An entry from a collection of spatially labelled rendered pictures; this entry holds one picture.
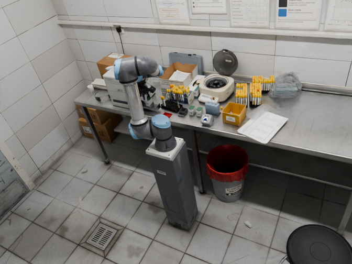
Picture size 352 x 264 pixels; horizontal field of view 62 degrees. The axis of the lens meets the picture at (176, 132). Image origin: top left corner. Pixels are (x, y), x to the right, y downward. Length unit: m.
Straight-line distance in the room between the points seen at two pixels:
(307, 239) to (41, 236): 2.26
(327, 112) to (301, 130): 0.27
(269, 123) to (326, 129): 0.36
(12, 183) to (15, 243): 0.59
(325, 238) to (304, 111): 0.89
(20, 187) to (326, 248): 2.82
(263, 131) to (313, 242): 0.74
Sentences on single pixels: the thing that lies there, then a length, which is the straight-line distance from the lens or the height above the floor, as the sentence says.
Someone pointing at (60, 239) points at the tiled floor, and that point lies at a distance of 3.00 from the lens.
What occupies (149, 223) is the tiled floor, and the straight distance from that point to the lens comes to 2.76.
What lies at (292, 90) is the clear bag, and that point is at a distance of 2.41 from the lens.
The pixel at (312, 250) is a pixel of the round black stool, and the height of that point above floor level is 0.65.
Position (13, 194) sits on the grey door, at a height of 0.13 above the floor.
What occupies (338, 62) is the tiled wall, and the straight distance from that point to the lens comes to 2.43.
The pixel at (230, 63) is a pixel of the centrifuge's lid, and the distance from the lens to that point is 2.55.
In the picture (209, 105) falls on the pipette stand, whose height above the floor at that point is 0.97.
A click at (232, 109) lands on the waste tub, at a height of 0.92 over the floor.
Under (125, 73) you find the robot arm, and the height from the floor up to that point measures 1.48.
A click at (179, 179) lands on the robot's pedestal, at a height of 0.64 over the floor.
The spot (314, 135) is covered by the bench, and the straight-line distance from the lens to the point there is 2.13.
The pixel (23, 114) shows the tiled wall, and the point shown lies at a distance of 3.35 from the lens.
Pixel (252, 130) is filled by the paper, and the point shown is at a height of 0.89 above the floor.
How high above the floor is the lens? 2.27
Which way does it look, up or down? 40 degrees down
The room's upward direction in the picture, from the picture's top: 11 degrees counter-clockwise
